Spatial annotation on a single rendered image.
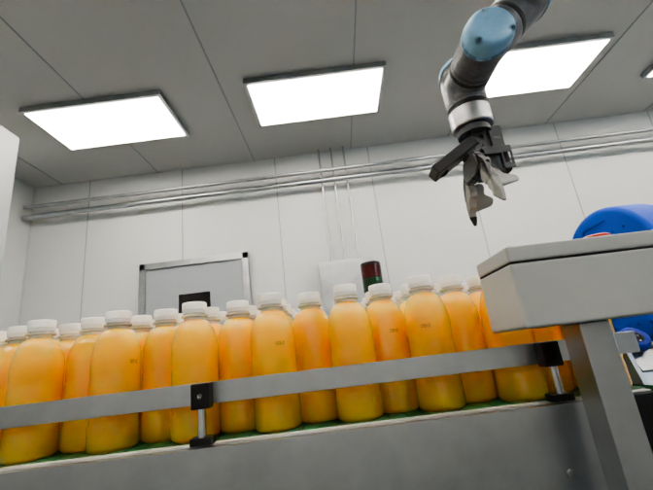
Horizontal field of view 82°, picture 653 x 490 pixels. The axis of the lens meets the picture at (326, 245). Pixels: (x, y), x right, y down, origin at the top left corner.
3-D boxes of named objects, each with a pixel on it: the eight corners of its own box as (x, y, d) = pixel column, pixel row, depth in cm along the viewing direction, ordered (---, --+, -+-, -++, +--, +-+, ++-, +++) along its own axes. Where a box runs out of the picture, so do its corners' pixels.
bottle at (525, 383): (498, 402, 56) (470, 280, 61) (499, 395, 62) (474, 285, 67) (552, 399, 53) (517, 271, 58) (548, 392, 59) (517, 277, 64)
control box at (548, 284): (696, 308, 43) (663, 226, 46) (527, 329, 43) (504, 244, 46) (630, 317, 53) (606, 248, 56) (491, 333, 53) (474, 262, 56)
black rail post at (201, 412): (211, 444, 50) (210, 382, 52) (189, 447, 50) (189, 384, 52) (216, 441, 52) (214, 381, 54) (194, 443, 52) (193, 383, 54)
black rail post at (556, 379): (576, 400, 51) (559, 340, 53) (554, 402, 51) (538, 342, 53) (567, 398, 53) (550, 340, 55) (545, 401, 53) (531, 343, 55)
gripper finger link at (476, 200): (496, 224, 85) (498, 183, 82) (469, 227, 85) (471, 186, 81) (489, 220, 88) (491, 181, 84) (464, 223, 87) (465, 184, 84)
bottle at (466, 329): (463, 404, 57) (439, 285, 62) (445, 400, 64) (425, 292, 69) (506, 398, 58) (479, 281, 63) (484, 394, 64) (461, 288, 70)
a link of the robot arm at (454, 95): (443, 52, 83) (431, 84, 92) (455, 100, 79) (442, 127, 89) (485, 48, 83) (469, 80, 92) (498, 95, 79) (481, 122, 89)
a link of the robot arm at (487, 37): (493, -11, 72) (470, 41, 84) (457, 25, 69) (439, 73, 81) (534, 14, 70) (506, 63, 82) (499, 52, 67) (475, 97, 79)
